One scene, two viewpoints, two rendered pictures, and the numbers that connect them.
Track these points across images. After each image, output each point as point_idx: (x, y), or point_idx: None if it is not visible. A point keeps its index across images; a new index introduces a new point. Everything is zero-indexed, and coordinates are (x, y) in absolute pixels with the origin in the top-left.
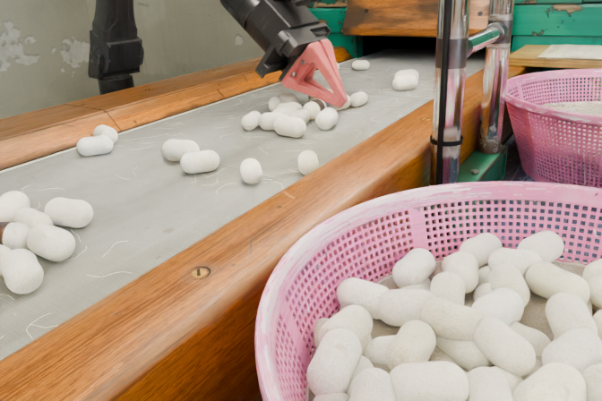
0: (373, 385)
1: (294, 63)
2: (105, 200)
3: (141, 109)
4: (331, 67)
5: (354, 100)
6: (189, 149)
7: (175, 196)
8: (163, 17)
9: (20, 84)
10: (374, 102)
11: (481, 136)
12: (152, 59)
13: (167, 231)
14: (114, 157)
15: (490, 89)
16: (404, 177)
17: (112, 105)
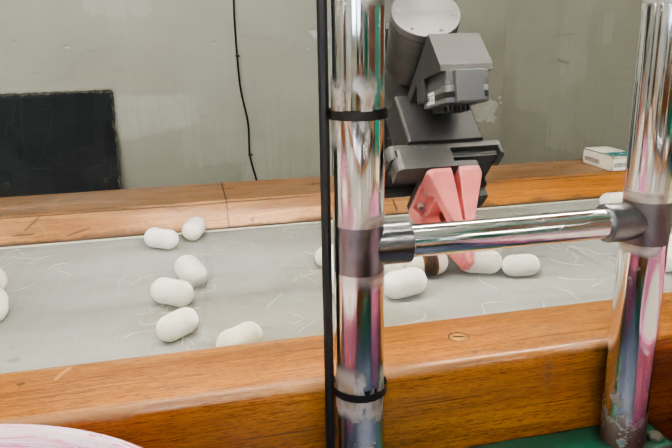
0: None
1: (416, 192)
2: (61, 302)
3: (270, 207)
4: (458, 209)
5: (505, 265)
6: (185, 272)
7: (98, 323)
8: (582, 79)
9: None
10: (555, 276)
11: (602, 405)
12: (558, 130)
13: (12, 360)
14: (165, 256)
15: (614, 324)
16: (254, 416)
17: (245, 195)
